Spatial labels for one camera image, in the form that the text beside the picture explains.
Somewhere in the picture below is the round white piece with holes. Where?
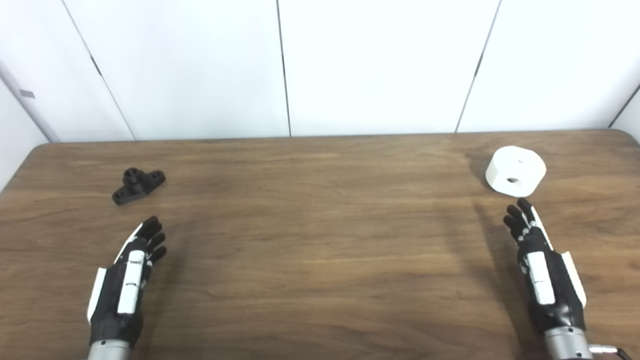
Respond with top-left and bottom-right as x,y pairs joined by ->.
485,145 -> 547,198

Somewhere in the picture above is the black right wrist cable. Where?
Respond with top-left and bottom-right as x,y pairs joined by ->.
589,343 -> 634,360

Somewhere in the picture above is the black flanged holder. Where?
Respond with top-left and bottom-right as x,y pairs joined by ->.
112,168 -> 166,206

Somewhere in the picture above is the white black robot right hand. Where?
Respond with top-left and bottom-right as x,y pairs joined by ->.
503,198 -> 587,333

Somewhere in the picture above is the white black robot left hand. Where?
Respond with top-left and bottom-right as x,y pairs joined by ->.
87,216 -> 167,348

